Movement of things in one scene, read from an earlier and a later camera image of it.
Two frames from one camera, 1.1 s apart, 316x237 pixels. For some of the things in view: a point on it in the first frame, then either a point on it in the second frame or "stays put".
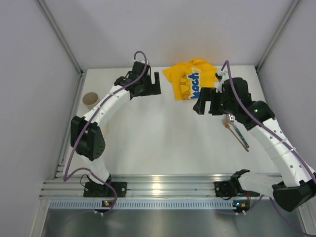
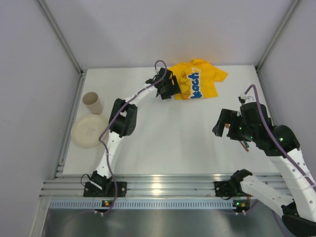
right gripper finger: x=205 y=95 → x=225 y=117
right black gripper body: x=212 y=100 → x=230 y=122
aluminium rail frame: x=174 y=185 stays put
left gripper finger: x=140 y=90 → x=166 y=95
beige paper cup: x=90 y=99 stays put
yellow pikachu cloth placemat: x=188 y=78 stays put
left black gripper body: x=150 y=88 → x=167 y=86
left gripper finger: x=154 y=89 → x=175 y=88
